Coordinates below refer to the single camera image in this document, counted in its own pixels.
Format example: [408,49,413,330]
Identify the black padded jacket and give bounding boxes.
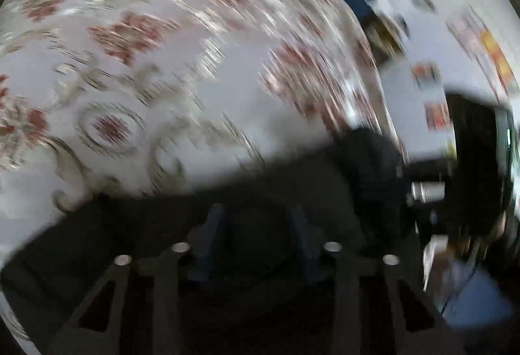
[1,129,413,354]

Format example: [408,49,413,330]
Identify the floral satin bedspread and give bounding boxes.
[1,0,397,354]

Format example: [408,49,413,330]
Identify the cartoon wall sticker upper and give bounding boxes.
[411,62,442,89]

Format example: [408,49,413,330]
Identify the wooden shelf desk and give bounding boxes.
[360,14,405,67]

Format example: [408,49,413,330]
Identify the wall certificates cluster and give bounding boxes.
[446,6,519,100]

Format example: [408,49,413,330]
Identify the cartoon wall sticker lower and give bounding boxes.
[424,103,451,131]

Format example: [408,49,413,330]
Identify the cartoon wall sticker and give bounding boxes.
[411,62,442,89]
[424,103,451,131]

